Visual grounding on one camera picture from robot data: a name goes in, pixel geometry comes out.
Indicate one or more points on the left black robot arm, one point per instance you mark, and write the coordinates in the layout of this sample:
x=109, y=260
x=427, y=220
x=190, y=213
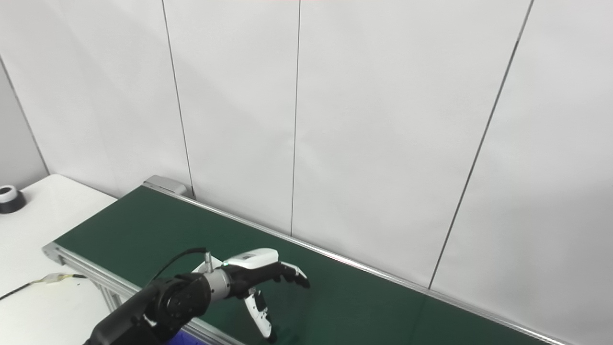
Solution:
x=163, y=306

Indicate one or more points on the green conveyor belt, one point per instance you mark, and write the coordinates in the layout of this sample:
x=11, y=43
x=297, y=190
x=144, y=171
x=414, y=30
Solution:
x=167, y=230

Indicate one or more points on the black white tape roll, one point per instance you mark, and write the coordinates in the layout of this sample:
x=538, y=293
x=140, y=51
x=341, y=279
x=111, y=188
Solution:
x=9, y=199

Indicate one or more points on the aluminium conveyor support leg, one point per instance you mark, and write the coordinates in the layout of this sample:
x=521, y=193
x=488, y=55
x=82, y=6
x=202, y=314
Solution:
x=111, y=297

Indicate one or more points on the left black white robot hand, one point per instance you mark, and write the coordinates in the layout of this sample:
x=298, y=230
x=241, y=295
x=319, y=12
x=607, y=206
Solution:
x=251, y=258

